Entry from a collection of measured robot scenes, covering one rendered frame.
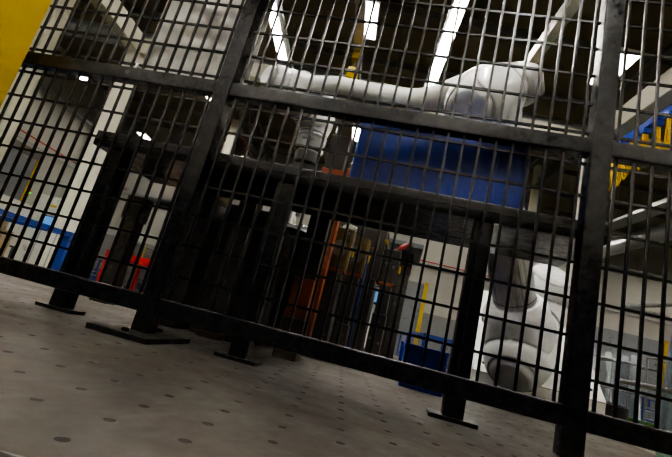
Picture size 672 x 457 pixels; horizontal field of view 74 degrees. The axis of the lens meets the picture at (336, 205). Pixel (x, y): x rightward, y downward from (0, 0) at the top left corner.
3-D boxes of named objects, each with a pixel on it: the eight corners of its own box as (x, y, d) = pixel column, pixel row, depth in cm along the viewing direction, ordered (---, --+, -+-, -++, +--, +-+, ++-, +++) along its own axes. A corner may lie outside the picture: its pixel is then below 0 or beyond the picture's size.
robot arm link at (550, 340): (566, 356, 116) (552, 417, 99) (502, 347, 125) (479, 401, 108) (528, 52, 95) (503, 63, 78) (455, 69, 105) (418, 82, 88)
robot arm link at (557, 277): (556, 327, 134) (589, 271, 123) (546, 365, 120) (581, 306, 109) (503, 301, 140) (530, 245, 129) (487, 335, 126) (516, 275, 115)
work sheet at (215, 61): (136, 79, 87) (187, -48, 94) (243, 96, 82) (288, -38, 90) (130, 73, 85) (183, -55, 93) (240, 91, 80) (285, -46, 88)
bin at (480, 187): (363, 212, 95) (376, 156, 99) (515, 236, 85) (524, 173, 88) (343, 184, 80) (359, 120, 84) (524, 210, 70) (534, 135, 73)
